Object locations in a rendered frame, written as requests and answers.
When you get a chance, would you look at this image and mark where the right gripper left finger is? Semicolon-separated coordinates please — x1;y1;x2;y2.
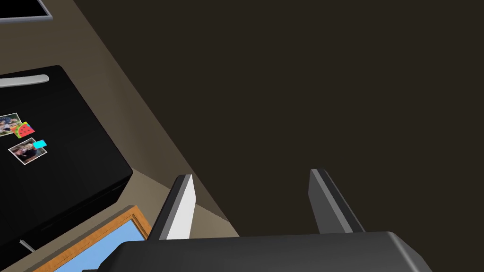
147;174;197;241

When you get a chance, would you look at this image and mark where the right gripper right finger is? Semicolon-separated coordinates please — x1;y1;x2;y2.
308;168;366;235

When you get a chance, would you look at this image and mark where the black refrigerator with photo magnets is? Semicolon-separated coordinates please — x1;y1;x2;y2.
0;65;134;261

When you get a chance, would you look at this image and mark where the window with orange wooden frame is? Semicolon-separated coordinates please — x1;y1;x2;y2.
33;205;153;272

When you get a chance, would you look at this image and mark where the grey refrigerator door handle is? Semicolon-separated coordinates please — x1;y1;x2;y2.
0;74;50;89

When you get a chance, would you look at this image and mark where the black panel with grey frame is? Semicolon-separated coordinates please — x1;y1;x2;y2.
0;0;53;25

